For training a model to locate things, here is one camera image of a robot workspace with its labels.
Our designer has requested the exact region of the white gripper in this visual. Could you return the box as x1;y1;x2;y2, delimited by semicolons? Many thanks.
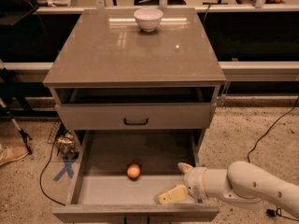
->
154;162;206;204

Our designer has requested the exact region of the orange fruit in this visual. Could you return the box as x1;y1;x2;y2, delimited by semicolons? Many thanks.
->
127;164;140;179

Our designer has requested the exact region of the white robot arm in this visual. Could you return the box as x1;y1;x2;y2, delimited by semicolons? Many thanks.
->
155;161;299;218

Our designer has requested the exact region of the open grey drawer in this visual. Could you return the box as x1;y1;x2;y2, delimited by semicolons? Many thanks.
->
52;130;219;224

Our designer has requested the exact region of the grey drawer cabinet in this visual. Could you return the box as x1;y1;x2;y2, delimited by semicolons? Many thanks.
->
44;8;225;146

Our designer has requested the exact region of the blue tape cross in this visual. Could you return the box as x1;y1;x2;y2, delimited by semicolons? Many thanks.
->
53;153;78;181

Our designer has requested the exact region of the white ceramic bowl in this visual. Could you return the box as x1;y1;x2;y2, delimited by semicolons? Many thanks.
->
134;7;164;32

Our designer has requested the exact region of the beige shoe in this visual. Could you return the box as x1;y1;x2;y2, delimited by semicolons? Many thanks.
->
0;144;29;166

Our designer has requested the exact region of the tripod leg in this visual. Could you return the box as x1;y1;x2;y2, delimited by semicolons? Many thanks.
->
0;60;32;154

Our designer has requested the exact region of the black drawer handle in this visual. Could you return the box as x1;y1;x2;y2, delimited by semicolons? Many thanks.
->
123;118;149;126

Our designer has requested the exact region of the black cable right floor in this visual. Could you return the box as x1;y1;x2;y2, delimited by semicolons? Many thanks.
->
247;95;299;222

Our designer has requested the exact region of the black cable floor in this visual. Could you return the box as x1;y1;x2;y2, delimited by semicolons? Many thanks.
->
38;137;67;207
247;95;299;222

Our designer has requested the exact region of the wire basket with items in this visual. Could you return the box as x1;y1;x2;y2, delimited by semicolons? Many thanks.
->
47;122;79;155

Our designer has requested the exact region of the black cable left floor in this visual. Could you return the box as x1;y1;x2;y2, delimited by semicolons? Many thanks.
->
38;137;67;207

